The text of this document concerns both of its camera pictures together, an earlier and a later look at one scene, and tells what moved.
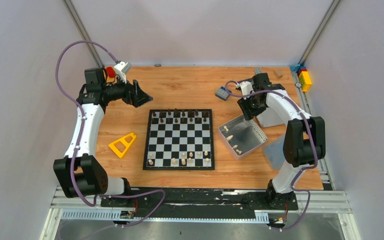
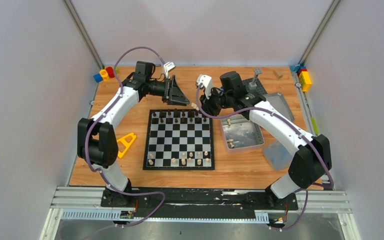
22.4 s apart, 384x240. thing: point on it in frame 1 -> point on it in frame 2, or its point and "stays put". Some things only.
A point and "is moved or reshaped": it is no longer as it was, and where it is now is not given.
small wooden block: (278, 73) stays put
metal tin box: (242, 137) is moved or reshaped
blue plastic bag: (273, 152) stays put
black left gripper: (134, 93) -> (170, 89)
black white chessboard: (179, 139) stays put
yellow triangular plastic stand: (125, 143) stays put
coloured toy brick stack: (304, 76) stays put
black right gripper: (248, 112) -> (207, 105)
